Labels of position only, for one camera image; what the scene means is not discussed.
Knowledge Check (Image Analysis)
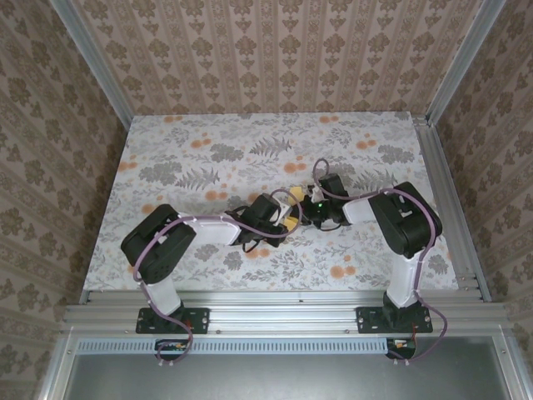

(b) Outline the floral printed tablecloth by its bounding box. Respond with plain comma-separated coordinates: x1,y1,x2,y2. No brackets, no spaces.
82,111,460,293

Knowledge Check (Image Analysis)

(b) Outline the grey metal panel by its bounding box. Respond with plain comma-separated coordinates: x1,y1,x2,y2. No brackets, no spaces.
62,353,509,400

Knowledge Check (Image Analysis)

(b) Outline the black connector board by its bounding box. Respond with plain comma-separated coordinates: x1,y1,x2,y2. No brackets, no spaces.
386,336,417,360
154,338,188,360

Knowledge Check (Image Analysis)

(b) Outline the thin black right gripper cable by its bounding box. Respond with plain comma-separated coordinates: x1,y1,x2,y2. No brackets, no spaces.
313,215,339,233

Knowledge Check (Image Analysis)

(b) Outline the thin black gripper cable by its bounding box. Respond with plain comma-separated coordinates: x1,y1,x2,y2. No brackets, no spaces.
240,236,268,255
313,215,339,233

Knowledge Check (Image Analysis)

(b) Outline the thin black left gripper cable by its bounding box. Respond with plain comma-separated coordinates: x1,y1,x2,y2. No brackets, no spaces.
240,236,268,255

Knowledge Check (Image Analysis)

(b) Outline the aluminium frame rail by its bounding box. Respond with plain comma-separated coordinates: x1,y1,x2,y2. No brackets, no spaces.
62,289,507,334

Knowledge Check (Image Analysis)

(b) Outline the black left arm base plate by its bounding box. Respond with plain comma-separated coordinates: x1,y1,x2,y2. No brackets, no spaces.
136,307,210,334

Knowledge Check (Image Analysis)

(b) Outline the grey slotted cable duct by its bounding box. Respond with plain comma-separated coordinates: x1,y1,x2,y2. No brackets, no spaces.
77,337,386,355

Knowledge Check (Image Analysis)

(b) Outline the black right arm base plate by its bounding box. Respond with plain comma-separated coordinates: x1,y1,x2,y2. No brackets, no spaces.
356,306,434,334

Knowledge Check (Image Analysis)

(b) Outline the aluminium side rail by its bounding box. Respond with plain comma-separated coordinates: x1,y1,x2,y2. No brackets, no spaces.
411,116,492,303

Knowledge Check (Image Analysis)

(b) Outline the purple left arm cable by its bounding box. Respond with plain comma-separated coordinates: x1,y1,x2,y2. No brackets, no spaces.
132,187,297,370

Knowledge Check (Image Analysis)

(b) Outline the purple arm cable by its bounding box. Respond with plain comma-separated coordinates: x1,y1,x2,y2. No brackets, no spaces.
132,187,297,370
311,157,448,363

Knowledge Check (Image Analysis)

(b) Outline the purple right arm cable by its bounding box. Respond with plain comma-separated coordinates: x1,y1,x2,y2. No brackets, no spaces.
311,157,448,363

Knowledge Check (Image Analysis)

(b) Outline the aluminium corner post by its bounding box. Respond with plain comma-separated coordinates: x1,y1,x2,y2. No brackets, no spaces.
426,0,507,126
49,0,134,128

